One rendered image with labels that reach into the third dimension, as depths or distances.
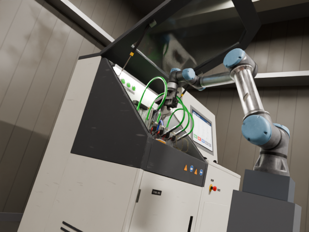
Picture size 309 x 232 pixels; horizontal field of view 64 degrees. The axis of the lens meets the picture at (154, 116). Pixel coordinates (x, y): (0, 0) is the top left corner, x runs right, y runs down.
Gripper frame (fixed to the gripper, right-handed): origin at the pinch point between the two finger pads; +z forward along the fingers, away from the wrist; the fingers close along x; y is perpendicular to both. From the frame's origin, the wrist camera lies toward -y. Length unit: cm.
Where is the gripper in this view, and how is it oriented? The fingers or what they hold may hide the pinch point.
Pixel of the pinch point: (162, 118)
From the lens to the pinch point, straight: 163.1
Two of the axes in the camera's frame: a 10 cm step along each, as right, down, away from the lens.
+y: 7.8, 0.3, -6.2
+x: 5.8, 3.4, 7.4
